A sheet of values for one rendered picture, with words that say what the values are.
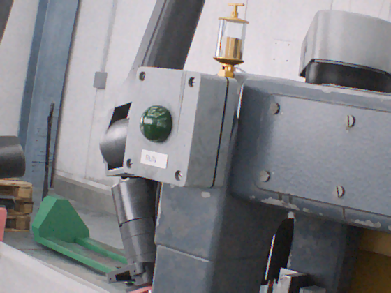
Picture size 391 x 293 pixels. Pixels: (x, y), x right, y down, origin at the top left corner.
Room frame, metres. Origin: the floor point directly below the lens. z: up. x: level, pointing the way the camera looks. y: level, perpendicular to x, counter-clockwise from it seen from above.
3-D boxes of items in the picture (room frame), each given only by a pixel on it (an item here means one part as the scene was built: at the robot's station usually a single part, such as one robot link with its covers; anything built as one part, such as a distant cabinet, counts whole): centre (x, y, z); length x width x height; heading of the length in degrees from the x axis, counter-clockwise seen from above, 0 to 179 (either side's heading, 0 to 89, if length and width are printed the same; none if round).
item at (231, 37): (0.73, -0.02, 1.37); 0.03 x 0.02 x 0.03; 47
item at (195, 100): (0.68, 0.02, 1.29); 0.08 x 0.05 x 0.09; 47
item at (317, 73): (0.78, -0.14, 1.35); 0.09 x 0.09 x 0.03
